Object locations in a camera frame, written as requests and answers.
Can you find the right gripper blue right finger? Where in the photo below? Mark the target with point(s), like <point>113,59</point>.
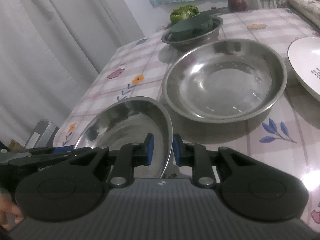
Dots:
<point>179,149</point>

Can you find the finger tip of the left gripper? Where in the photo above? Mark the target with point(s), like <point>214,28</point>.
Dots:
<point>59,150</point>

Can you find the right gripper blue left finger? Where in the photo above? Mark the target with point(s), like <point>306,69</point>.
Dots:
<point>149,147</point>

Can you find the shallow steel plate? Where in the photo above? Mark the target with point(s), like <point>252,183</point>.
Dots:
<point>131,120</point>

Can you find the large steel basin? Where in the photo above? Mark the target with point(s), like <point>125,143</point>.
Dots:
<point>225,81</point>

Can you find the green ceramic bowl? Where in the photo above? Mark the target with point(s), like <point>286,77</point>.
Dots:
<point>191,27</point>

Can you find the deep steel bowl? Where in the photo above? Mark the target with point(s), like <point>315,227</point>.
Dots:
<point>186,45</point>

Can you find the left hand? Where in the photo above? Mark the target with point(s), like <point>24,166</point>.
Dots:
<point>11,214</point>

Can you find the grey cardboard box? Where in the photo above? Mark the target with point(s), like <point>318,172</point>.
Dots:
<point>42,135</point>

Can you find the brown cardboard box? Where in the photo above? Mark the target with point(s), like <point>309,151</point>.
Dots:
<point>14,146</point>

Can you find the grey curtain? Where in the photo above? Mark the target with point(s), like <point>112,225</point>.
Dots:
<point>51,52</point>

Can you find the green lettuce head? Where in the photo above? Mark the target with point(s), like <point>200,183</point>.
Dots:
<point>183,13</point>

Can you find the white ceramic plate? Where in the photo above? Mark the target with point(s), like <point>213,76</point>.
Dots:
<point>303,55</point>

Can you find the cream cushioned chair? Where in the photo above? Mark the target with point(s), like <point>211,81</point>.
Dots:
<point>297,0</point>

